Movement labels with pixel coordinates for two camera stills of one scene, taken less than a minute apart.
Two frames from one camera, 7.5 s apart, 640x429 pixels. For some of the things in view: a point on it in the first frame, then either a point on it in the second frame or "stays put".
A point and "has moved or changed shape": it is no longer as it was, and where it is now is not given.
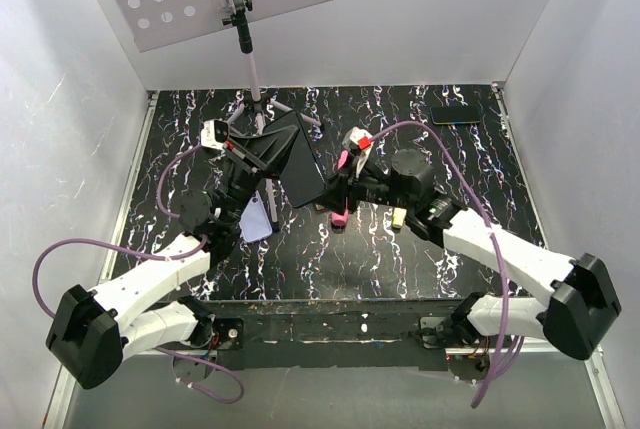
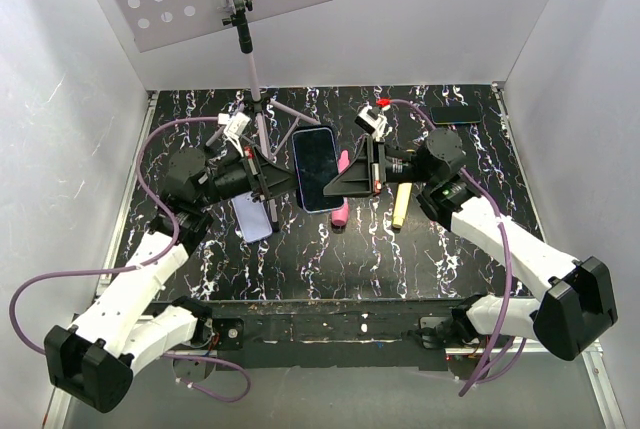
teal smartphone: [441, 115] stays put
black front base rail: [328, 335] stays put
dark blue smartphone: [301, 175] has moved or changed shape
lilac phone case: [255, 223] stays put
